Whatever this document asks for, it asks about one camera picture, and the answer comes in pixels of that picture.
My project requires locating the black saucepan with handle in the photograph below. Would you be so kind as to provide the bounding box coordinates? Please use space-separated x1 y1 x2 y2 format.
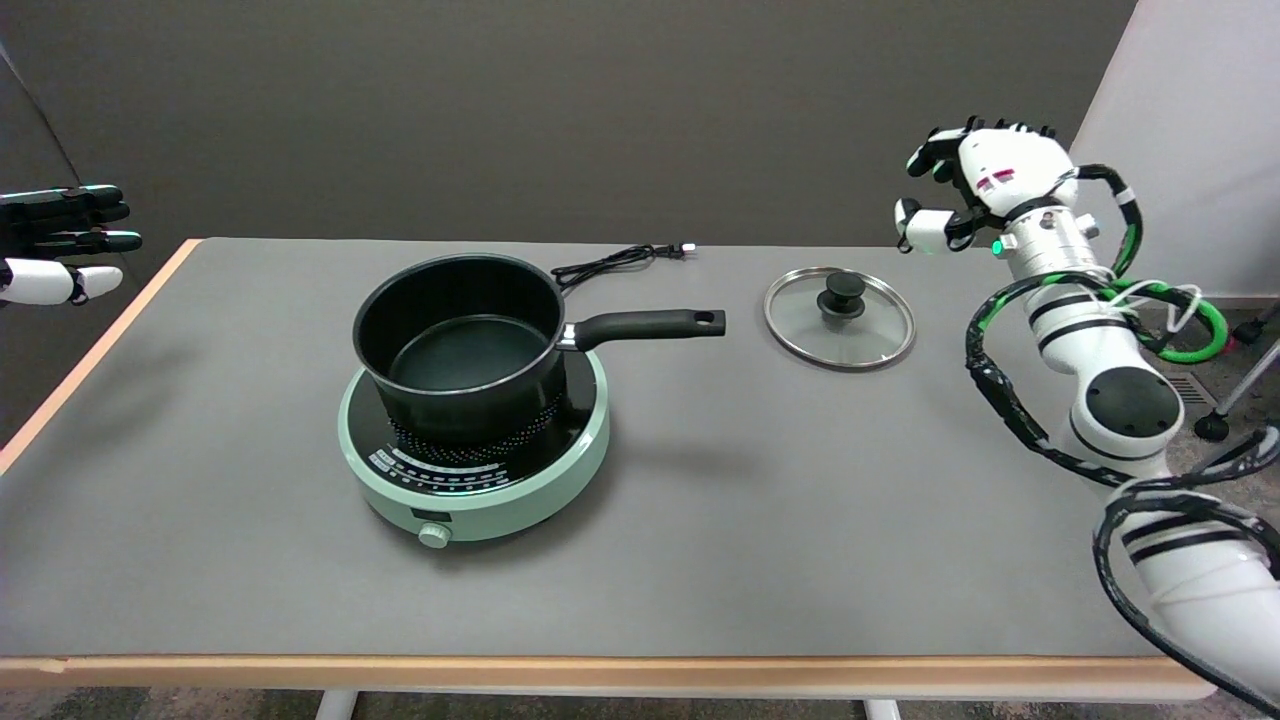
352 253 727 448

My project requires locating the mint green induction cooker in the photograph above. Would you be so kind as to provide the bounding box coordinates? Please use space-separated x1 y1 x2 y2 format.
338 350 611 550

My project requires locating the glass pot lid black knob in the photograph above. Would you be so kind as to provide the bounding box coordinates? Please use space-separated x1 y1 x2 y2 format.
764 266 917 372

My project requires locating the black wrapped robot cable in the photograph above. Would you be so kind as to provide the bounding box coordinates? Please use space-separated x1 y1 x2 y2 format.
965 165 1280 717

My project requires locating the grey table mat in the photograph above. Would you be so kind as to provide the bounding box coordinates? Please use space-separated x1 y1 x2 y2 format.
0 238 1216 659

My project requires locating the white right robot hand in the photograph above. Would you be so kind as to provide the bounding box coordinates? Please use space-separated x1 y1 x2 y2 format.
895 117 1081 256

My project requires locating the chair leg with black caster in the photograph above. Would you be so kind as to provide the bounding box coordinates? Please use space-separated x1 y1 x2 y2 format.
1195 340 1280 443
1232 305 1280 346

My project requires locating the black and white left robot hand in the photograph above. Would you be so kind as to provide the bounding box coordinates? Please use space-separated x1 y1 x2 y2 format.
0 185 143 308

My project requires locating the green robot cable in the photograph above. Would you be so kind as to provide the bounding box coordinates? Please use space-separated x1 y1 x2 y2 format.
975 220 1229 364

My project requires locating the black power cord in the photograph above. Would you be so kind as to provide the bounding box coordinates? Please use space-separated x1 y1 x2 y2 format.
551 242 698 291

